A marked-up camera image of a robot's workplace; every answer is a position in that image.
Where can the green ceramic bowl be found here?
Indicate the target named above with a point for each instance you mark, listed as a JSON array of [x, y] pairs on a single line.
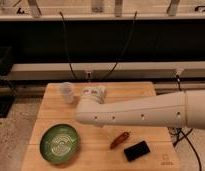
[[59, 143]]

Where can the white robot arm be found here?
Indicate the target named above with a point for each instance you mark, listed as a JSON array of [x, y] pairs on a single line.
[[178, 109]]

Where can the clear plastic cup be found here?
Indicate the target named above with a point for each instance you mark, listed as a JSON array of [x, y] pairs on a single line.
[[66, 89]]

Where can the red-brown sausage toy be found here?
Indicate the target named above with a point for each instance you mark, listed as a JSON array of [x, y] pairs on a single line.
[[120, 139]]

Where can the black rectangular phone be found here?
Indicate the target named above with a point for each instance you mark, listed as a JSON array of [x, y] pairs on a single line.
[[136, 151]]

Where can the white wall power outlet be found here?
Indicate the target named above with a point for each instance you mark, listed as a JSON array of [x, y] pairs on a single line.
[[89, 75]]

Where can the white wall rail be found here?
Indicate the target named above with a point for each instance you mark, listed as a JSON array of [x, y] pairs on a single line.
[[123, 71]]

